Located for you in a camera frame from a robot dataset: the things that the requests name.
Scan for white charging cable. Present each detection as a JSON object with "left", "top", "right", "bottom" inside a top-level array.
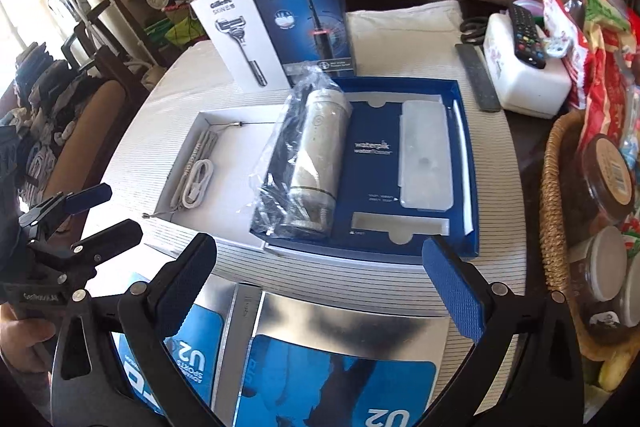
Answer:
[{"left": 180, "top": 157, "right": 215, "bottom": 210}]

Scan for white box lid tray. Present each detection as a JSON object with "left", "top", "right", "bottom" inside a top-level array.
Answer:
[{"left": 143, "top": 104, "right": 285, "bottom": 251}]

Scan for white water flosser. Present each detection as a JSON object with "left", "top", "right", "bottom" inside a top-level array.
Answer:
[{"left": 250, "top": 63, "right": 352, "bottom": 239}]

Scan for clear nozzle tip case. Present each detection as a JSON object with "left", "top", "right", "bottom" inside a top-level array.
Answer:
[{"left": 398, "top": 100, "right": 454, "bottom": 211}]

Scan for person's left hand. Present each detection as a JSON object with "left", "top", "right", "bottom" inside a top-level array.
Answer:
[{"left": 1, "top": 303, "right": 56, "bottom": 374}]

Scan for white striped tablecloth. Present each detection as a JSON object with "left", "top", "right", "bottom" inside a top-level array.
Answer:
[{"left": 85, "top": 1, "right": 526, "bottom": 315}]

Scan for pile of folded clothes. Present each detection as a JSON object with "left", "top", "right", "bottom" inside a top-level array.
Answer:
[{"left": 1, "top": 42, "right": 104, "bottom": 206}]

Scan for white lid jar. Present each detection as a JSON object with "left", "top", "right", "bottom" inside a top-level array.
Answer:
[{"left": 567, "top": 225, "right": 627, "bottom": 305}]

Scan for brown wooden armchair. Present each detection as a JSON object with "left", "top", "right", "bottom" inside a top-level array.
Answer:
[{"left": 0, "top": 43, "right": 151, "bottom": 228}]

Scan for wicker basket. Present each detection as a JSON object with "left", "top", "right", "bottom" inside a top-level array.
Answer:
[{"left": 539, "top": 110, "right": 639, "bottom": 362}]

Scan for silver blue U2 box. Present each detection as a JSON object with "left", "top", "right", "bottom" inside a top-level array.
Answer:
[{"left": 212, "top": 284, "right": 450, "bottom": 426}]

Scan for dark jar with label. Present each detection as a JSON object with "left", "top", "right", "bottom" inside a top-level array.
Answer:
[{"left": 580, "top": 133, "right": 634, "bottom": 225}]

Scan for white Gillette razor box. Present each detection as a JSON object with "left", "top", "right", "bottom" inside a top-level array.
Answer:
[{"left": 191, "top": 0, "right": 291, "bottom": 92}]

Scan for white tissue box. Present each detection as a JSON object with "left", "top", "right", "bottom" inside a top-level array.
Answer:
[{"left": 483, "top": 13, "right": 572, "bottom": 119}]

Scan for blue Oral-B toothbrush box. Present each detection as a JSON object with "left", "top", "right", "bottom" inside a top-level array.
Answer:
[{"left": 254, "top": 0, "right": 356, "bottom": 80}]

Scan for grey metal ruler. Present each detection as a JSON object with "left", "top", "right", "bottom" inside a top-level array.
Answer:
[{"left": 454, "top": 43, "right": 502, "bottom": 113}]

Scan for black remote control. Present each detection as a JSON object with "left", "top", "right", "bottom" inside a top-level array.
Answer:
[{"left": 508, "top": 3, "right": 547, "bottom": 69}]

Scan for red white snack bag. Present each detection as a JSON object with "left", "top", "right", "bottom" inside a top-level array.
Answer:
[{"left": 542, "top": 0, "right": 593, "bottom": 109}]

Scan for black scissors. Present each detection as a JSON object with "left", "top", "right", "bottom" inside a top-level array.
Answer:
[{"left": 459, "top": 16, "right": 488, "bottom": 46}]

